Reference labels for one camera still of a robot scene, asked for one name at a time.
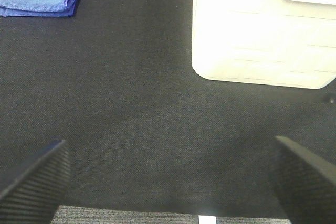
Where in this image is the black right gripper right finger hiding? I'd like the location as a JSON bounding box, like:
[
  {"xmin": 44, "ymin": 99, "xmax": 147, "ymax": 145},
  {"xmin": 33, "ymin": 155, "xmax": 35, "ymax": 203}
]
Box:
[{"xmin": 268, "ymin": 136, "xmax": 335, "ymax": 223}]

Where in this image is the black fabric table mat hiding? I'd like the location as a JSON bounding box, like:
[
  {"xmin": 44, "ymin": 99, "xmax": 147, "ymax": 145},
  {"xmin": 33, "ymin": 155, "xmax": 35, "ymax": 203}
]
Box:
[{"xmin": 1, "ymin": 0, "xmax": 335, "ymax": 218}]

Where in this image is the white plastic basket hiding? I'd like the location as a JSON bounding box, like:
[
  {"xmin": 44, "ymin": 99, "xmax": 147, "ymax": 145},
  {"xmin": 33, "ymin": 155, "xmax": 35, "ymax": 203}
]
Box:
[{"xmin": 192, "ymin": 0, "xmax": 335, "ymax": 89}]

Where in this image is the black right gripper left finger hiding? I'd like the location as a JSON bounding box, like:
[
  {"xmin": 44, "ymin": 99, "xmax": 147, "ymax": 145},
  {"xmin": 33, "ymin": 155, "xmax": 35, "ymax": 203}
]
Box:
[{"xmin": 1, "ymin": 139, "xmax": 70, "ymax": 223}]

